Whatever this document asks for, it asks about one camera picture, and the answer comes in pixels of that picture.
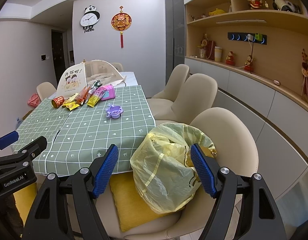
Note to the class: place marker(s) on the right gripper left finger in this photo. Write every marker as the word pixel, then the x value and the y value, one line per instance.
pixel 49 217

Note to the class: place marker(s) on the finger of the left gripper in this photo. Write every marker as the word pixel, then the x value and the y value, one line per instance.
pixel 28 152
pixel 8 139

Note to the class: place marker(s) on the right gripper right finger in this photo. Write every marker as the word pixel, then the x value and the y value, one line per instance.
pixel 259 217

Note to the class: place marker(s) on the yellow snack packet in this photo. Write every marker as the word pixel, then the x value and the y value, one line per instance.
pixel 70 103

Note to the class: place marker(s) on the orange red snack packet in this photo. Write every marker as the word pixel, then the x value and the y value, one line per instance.
pixel 80 98

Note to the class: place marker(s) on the yellow pink snack bar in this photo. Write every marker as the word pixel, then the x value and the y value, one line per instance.
pixel 95 98

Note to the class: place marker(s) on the green white snack packet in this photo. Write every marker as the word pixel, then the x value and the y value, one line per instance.
pixel 95 86

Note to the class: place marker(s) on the yellow plastic trash bag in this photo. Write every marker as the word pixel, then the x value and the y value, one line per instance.
pixel 163 171

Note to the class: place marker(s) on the green checked tablecloth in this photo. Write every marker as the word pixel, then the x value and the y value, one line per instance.
pixel 75 138

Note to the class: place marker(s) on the red snack can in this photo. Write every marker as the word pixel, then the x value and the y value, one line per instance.
pixel 57 101

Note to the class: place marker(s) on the yellow seat cushion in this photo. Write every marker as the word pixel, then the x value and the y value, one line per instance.
pixel 131 209

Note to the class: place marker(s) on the near beige chair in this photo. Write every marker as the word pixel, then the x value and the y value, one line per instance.
pixel 235 149

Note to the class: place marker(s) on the purple toy carriage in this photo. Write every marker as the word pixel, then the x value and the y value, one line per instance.
pixel 113 111

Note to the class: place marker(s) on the mesh food cover tent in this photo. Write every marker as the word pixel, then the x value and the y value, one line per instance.
pixel 78 76

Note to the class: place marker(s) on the pink toy box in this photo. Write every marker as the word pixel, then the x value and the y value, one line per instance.
pixel 106 92

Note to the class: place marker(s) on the middle beige chair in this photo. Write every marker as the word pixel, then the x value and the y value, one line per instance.
pixel 195 96

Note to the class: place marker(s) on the far beige chair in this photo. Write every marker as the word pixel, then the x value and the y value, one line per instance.
pixel 176 80

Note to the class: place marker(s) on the red figurine on counter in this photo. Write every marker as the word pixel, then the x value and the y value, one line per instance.
pixel 230 59

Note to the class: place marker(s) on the red chinese knot ornament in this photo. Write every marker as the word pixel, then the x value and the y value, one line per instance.
pixel 121 22

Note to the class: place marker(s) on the yellow cup with lid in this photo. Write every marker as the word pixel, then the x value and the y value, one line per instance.
pixel 217 54

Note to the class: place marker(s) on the black power outlet strip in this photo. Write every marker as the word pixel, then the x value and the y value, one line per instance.
pixel 247 37

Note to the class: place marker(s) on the panda wall clock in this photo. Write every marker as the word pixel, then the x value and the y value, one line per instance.
pixel 90 18

